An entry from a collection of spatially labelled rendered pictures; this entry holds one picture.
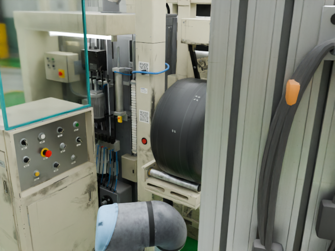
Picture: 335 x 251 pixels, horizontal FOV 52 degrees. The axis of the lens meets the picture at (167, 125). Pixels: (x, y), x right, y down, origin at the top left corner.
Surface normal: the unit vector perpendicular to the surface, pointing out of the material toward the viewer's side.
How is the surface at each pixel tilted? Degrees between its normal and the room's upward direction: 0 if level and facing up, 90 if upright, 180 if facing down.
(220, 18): 90
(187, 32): 90
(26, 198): 90
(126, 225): 55
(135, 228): 65
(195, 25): 90
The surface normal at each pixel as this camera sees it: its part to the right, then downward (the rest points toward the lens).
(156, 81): 0.83, 0.20
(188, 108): -0.40, -0.44
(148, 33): -0.56, 0.26
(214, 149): -0.27, 0.31
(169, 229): 0.60, 0.06
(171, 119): -0.49, -0.19
